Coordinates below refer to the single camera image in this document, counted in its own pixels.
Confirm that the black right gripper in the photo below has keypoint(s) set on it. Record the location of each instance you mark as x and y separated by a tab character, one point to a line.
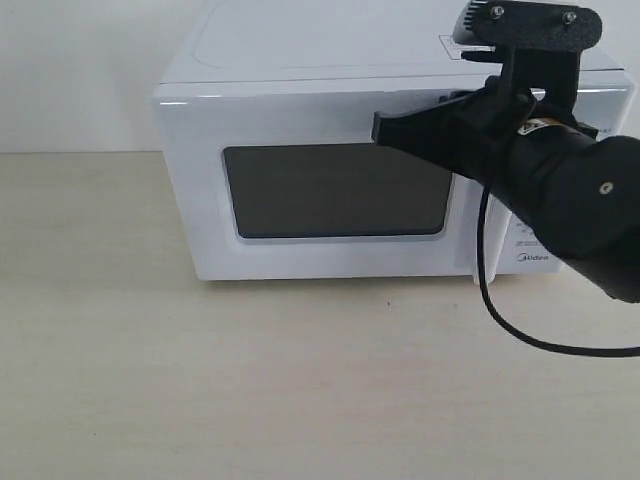
474	132

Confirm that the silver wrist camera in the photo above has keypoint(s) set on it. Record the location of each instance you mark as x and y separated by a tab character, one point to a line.
554	26

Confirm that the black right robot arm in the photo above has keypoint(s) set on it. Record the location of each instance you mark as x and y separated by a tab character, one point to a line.
579	194

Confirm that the white Midea microwave oven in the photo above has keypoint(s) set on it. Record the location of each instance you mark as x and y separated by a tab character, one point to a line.
389	50

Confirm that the white microwave door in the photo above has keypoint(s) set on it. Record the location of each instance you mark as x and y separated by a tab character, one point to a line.
195	132

